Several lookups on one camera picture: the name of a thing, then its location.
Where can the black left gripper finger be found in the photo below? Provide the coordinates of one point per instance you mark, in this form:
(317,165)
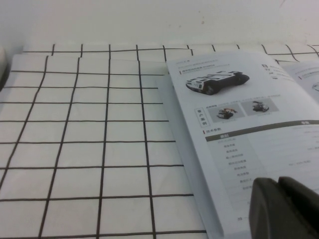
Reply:
(286,214)

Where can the white product catalogue book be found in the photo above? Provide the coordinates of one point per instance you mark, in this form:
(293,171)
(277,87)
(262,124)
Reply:
(249,149)

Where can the white black-grid checkered tablecloth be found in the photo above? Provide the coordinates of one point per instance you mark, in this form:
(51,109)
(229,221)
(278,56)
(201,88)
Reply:
(74,149)

